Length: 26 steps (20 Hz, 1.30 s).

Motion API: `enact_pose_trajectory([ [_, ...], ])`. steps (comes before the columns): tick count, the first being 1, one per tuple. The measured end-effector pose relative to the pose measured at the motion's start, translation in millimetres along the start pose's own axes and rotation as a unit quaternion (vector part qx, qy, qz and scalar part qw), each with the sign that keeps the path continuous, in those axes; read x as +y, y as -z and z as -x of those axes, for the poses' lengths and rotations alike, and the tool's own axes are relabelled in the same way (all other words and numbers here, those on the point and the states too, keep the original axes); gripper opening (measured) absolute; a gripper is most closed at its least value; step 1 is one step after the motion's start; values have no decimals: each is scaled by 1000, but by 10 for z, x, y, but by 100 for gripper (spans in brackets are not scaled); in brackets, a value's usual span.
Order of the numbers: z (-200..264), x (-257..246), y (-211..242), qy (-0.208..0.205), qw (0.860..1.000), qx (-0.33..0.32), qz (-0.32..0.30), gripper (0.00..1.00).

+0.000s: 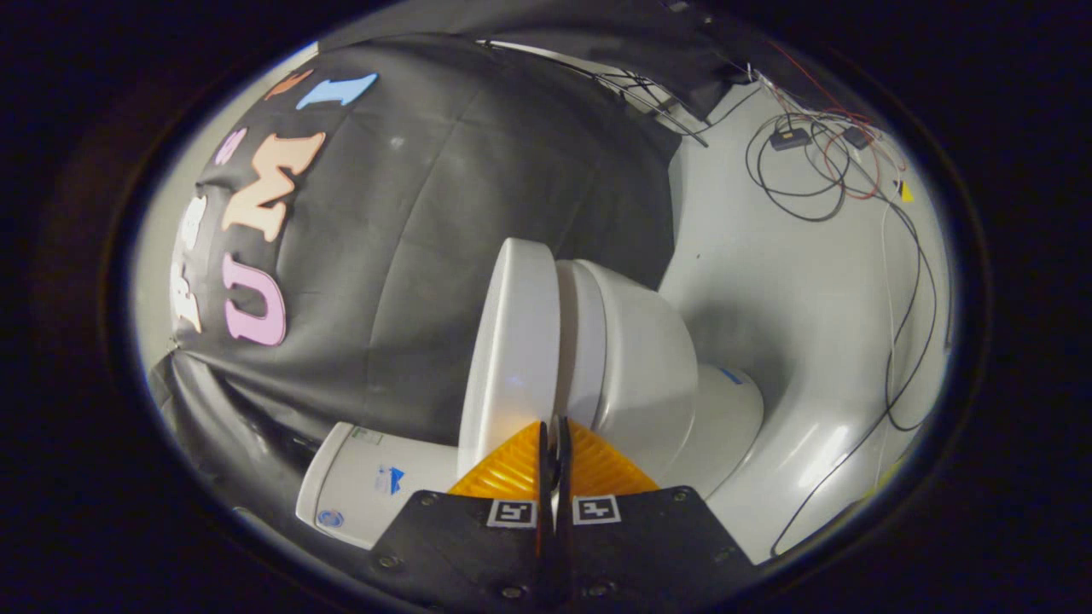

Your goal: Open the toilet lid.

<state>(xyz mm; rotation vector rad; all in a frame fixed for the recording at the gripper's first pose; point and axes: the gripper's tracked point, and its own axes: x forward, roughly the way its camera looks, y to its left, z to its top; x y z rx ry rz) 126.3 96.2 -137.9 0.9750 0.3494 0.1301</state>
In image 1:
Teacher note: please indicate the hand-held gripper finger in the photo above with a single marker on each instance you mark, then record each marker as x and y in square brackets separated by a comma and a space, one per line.
[563, 554]
[546, 554]

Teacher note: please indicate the white toilet lid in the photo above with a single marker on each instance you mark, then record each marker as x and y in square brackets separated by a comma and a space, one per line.
[512, 341]

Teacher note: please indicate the white toilet body with tank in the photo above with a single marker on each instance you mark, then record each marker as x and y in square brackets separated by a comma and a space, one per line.
[648, 358]

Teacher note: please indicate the black backdrop cloth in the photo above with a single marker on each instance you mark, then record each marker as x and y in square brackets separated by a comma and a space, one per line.
[597, 43]
[230, 426]
[426, 213]

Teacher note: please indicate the black tripod light stand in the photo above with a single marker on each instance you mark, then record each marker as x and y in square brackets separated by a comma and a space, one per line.
[636, 89]

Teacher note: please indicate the small black box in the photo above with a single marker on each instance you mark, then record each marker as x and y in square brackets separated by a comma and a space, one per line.
[789, 139]
[856, 138]

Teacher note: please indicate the yellow tag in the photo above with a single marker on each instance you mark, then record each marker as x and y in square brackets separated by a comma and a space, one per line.
[906, 194]

